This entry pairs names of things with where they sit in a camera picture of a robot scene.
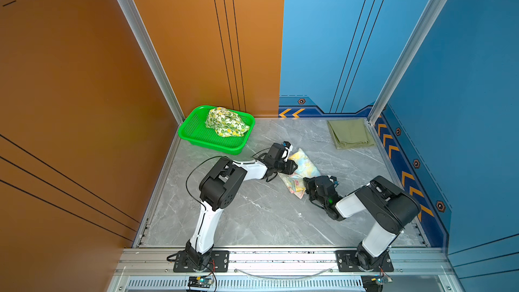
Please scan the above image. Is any pastel floral skirt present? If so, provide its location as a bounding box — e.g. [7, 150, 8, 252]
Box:
[279, 149, 321, 199]

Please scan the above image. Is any lemon print skirt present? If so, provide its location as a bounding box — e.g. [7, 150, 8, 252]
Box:
[205, 107, 250, 138]

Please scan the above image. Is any olive green skirt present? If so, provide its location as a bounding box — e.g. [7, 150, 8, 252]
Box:
[327, 119, 375, 150]

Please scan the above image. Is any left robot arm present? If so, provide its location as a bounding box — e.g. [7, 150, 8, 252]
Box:
[185, 141, 298, 270]

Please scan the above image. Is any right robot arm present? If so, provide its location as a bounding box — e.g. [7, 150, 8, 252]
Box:
[304, 176, 420, 273]

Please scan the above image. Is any green plastic basket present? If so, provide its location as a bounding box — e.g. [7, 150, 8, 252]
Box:
[178, 105, 255, 155]

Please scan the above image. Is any right circuit board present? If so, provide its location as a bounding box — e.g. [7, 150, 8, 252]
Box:
[361, 276, 393, 292]

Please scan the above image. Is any circuit board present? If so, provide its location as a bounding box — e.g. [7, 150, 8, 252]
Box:
[187, 276, 216, 291]
[361, 276, 393, 292]

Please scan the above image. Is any left circuit board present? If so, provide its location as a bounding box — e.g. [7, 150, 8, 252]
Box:
[187, 276, 216, 291]

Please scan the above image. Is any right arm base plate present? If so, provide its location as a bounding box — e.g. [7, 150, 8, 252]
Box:
[335, 250, 394, 273]

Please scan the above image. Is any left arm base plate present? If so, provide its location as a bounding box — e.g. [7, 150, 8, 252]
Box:
[173, 250, 230, 273]

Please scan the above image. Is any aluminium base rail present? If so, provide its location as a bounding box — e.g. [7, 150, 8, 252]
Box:
[108, 246, 463, 291]

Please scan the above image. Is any aluminium corner post left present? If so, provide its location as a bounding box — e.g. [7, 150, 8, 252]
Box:
[117, 0, 185, 125]

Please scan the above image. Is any aluminium corner post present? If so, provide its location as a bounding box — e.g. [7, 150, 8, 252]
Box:
[367, 0, 448, 126]
[117, 0, 185, 125]

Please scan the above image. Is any aluminium corner post right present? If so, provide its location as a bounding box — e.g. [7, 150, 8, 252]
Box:
[367, 0, 448, 126]

